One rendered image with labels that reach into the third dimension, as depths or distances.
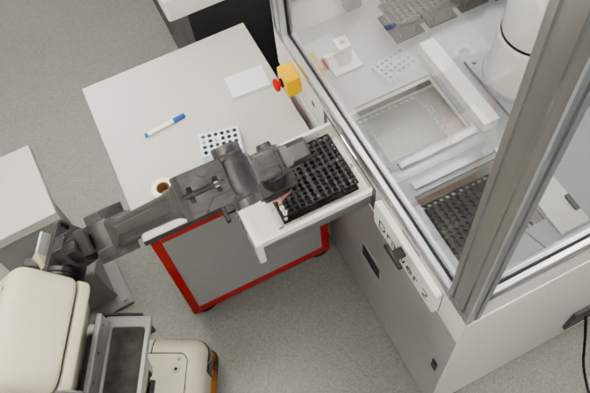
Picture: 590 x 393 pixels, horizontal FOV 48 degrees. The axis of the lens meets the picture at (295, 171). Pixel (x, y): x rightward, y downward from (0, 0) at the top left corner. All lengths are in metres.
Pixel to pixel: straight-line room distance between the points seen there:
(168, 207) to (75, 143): 2.07
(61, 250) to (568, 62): 1.01
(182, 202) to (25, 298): 0.34
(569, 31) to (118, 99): 1.65
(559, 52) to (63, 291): 0.90
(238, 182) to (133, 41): 2.42
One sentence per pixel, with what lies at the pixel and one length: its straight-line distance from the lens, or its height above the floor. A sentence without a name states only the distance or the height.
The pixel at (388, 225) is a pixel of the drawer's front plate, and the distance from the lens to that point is 1.67.
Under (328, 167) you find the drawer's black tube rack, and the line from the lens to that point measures 1.80.
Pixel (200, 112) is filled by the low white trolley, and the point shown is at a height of 0.76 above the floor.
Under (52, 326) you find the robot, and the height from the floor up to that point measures 1.34.
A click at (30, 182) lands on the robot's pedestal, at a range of 2.14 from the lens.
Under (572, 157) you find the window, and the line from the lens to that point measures 1.05.
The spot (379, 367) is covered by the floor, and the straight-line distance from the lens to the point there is 2.49.
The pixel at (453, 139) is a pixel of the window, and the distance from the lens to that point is 1.19.
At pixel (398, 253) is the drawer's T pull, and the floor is 0.91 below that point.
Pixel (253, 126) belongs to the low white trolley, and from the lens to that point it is 2.04.
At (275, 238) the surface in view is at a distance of 1.69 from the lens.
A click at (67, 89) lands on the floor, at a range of 3.36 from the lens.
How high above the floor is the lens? 2.42
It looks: 59 degrees down
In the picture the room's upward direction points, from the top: 9 degrees counter-clockwise
